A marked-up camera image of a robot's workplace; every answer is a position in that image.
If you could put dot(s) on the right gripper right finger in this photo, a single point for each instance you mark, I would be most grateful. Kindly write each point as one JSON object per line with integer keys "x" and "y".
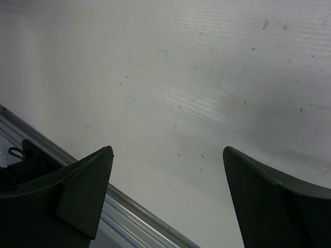
{"x": 275, "y": 209}

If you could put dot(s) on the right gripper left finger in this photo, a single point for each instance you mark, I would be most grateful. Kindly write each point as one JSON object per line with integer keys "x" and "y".
{"x": 60, "y": 209}

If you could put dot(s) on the aluminium rail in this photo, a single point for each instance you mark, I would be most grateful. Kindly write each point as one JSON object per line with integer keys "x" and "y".
{"x": 123, "y": 222}

